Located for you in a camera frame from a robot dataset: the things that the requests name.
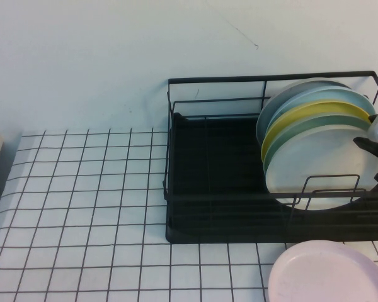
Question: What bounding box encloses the white plate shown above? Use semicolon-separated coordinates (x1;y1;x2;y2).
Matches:
264;126;378;212

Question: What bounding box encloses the mint green plate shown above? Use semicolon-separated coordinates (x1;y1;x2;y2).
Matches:
263;113;374;173

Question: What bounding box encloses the light blue plate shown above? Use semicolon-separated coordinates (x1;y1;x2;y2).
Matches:
264;87;377;137

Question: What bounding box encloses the yellow plate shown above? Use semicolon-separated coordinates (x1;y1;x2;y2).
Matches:
260;99;376;165

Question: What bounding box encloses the grey plate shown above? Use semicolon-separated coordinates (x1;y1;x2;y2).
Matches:
255;77;351;147

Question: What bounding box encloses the pink plate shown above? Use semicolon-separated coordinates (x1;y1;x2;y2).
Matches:
267;239;378;302

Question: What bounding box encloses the white black-grid tablecloth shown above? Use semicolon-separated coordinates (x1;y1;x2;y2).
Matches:
0;127;378;302

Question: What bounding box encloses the black wire dish rack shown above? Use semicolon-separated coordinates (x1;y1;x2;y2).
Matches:
163;70;378;244

